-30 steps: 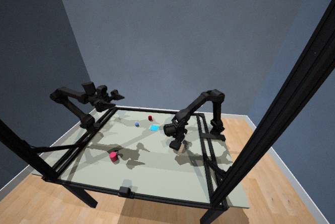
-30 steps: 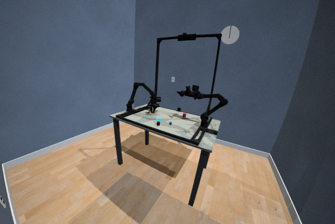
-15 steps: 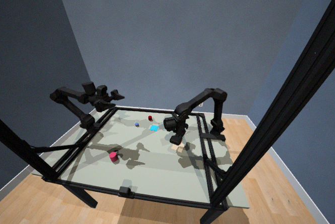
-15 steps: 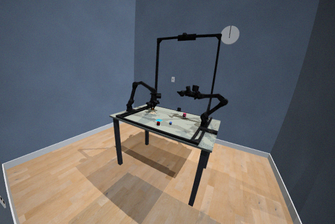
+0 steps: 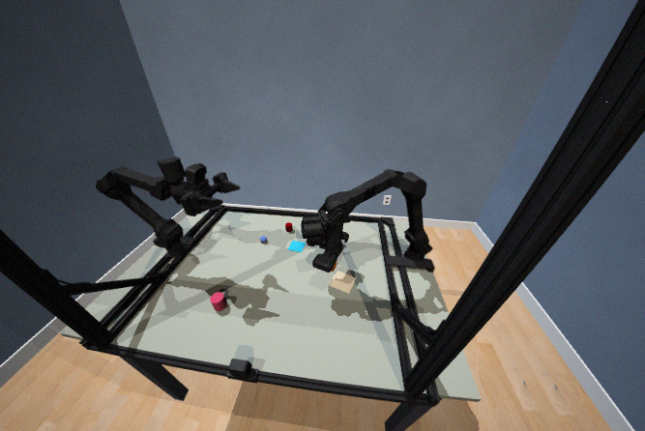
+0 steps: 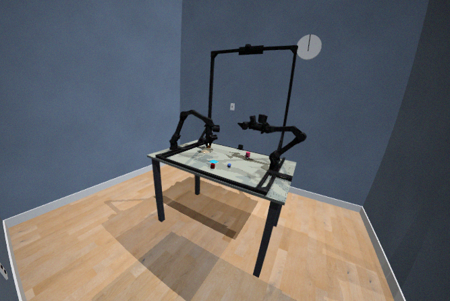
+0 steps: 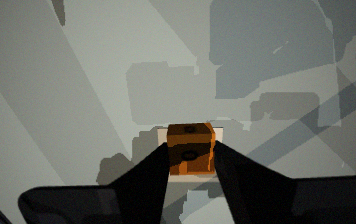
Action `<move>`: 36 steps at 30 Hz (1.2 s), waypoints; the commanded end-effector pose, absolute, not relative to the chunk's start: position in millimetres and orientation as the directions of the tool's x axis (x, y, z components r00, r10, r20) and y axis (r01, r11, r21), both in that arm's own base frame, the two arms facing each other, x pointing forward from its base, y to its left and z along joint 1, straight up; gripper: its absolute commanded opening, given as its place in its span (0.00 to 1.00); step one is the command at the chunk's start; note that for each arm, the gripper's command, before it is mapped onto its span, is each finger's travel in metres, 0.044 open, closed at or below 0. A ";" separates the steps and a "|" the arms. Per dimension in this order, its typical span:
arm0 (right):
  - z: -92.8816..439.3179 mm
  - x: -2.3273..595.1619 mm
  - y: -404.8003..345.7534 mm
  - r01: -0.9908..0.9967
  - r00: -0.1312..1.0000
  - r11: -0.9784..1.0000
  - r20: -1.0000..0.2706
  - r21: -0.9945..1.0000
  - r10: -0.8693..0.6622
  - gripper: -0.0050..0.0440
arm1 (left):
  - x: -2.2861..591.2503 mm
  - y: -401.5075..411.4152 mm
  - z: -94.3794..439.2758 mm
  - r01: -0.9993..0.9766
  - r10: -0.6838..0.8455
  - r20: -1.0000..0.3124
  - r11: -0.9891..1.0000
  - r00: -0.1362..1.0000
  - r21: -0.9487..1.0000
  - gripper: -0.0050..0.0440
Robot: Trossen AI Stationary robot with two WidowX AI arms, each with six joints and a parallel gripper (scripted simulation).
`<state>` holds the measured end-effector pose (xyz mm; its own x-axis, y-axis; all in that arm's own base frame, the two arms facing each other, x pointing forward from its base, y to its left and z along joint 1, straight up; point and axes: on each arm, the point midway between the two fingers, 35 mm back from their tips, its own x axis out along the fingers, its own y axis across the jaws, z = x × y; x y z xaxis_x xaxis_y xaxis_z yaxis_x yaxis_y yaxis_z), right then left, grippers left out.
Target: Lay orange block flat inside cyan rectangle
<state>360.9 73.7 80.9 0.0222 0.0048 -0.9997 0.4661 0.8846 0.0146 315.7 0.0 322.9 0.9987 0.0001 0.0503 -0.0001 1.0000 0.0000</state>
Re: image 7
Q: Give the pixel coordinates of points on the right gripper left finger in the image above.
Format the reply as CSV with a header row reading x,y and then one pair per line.
x,y
140,201

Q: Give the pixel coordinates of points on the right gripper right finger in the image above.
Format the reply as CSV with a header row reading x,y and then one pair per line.
x,y
256,194

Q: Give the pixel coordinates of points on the orange block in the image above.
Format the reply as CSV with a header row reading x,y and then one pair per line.
x,y
191,148

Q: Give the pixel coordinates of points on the beige square pad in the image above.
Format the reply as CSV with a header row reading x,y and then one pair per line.
x,y
162,132

